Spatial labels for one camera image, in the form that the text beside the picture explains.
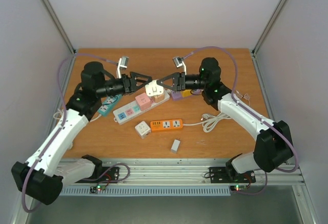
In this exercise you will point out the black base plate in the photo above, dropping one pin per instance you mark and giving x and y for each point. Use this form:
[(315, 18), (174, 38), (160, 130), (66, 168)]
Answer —
[(106, 174), (220, 175)]

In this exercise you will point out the beige cube socket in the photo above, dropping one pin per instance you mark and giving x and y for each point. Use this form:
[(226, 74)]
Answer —
[(158, 98)]

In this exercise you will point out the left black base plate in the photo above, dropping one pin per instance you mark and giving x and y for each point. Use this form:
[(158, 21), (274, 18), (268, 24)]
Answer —
[(106, 174)]

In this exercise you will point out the pink cube socket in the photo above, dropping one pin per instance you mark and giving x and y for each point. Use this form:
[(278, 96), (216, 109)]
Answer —
[(143, 101)]

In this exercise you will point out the left circuit board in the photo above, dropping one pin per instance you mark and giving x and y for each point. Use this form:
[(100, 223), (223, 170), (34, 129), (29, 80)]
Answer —
[(98, 188)]

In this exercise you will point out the long white power strip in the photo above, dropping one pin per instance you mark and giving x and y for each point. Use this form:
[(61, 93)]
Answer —
[(131, 110)]

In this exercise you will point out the white cube socket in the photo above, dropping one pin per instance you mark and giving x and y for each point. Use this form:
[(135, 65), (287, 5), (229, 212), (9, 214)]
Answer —
[(143, 129)]

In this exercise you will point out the right circuit board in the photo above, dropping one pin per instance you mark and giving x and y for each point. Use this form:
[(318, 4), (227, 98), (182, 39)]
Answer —
[(238, 188)]

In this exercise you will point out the teal power strip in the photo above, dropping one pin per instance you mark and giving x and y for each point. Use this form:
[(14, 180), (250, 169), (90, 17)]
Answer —
[(109, 104)]

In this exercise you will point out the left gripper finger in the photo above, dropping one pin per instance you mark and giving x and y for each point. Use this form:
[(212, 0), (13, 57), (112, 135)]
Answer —
[(140, 77), (138, 84)]

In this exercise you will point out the orange power strip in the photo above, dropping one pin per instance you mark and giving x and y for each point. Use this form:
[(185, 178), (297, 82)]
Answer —
[(166, 125)]

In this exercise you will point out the small white square charger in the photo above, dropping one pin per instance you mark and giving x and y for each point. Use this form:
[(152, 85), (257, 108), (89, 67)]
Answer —
[(153, 89)]

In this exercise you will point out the circuit board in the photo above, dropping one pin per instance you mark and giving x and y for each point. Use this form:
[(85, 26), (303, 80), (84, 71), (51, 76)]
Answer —
[(98, 188), (238, 188)]

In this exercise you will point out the aluminium rail frame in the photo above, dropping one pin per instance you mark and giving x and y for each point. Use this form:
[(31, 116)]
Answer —
[(189, 171)]

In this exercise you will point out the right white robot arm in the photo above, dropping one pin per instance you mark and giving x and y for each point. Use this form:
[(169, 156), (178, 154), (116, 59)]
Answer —
[(273, 141)]

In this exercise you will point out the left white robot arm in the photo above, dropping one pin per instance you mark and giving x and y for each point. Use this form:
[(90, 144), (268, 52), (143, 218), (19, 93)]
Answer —
[(39, 177)]

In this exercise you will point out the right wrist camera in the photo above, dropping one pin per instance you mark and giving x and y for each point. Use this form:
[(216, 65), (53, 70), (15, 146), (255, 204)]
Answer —
[(180, 63)]

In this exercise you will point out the yellow cube socket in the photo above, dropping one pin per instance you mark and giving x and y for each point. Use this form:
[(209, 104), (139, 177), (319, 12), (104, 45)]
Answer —
[(186, 93)]

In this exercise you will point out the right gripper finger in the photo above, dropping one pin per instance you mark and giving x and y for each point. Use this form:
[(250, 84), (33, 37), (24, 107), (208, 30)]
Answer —
[(160, 83), (171, 78)]

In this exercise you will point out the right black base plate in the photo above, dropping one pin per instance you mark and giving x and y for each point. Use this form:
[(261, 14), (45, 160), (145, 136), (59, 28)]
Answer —
[(220, 175)]

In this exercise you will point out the white wall charger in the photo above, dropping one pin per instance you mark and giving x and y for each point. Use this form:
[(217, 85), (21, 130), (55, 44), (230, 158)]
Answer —
[(175, 146)]

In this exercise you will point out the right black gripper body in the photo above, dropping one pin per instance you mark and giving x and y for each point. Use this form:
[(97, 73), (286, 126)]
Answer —
[(181, 81)]

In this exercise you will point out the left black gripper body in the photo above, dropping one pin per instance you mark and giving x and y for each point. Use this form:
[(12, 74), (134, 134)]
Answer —
[(127, 90)]

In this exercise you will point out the purple power strip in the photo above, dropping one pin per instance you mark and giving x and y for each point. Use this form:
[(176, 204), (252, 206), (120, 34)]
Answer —
[(176, 95)]

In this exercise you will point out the grey slotted cable duct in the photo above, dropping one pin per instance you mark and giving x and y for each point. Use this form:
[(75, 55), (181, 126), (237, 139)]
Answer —
[(140, 191)]

